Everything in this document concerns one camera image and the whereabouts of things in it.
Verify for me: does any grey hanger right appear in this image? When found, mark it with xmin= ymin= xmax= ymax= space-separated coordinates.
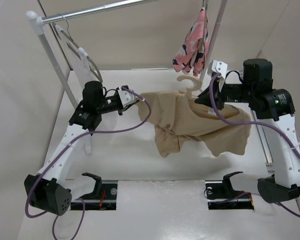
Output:
xmin=195 ymin=0 xmax=209 ymax=64

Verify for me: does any grey hanger left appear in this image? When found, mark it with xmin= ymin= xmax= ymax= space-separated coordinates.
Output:
xmin=52 ymin=13 xmax=103 ymax=89

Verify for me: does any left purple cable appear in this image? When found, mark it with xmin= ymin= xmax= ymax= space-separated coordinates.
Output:
xmin=24 ymin=85 xmax=153 ymax=239

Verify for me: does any grey hanger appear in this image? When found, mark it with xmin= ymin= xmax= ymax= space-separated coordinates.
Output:
xmin=52 ymin=13 xmax=103 ymax=89
xmin=195 ymin=0 xmax=209 ymax=64

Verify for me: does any base mount plate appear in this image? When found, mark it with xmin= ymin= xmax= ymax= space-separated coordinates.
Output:
xmin=81 ymin=181 xmax=118 ymax=211
xmin=203 ymin=180 xmax=255 ymax=210

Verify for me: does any aluminium rail right side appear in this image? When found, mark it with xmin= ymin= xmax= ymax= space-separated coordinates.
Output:
xmin=244 ymin=67 xmax=281 ymax=176

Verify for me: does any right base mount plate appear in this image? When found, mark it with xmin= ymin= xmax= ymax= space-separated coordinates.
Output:
xmin=203 ymin=180 xmax=255 ymax=210

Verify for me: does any beige t shirt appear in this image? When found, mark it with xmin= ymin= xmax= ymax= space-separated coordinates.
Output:
xmin=137 ymin=91 xmax=251 ymax=158

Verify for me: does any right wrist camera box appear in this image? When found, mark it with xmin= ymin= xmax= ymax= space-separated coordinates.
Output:
xmin=207 ymin=60 xmax=228 ymax=91

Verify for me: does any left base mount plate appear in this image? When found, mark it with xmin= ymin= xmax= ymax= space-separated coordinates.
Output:
xmin=81 ymin=181 xmax=118 ymax=211

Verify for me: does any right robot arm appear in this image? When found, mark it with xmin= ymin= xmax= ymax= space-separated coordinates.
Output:
xmin=195 ymin=58 xmax=300 ymax=204

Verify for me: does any pink patterned garment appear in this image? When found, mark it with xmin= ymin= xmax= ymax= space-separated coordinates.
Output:
xmin=172 ymin=12 xmax=210 ymax=77

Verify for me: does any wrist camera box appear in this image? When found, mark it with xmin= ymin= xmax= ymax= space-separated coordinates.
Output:
xmin=117 ymin=85 xmax=137 ymax=108
xmin=207 ymin=60 xmax=228 ymax=91

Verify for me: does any white garment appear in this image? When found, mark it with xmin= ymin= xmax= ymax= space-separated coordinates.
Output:
xmin=52 ymin=23 xmax=118 ymax=155

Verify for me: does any clothes rack frame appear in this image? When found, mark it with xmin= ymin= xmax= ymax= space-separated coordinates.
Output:
xmin=25 ymin=0 xmax=227 ymax=107

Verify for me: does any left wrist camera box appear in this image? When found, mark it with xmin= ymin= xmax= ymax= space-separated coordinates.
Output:
xmin=117 ymin=85 xmax=137 ymax=108

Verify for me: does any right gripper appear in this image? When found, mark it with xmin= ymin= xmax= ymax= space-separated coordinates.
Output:
xmin=194 ymin=76 xmax=256 ymax=110

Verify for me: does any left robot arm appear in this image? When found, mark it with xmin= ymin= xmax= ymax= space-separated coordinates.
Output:
xmin=24 ymin=80 xmax=146 ymax=219

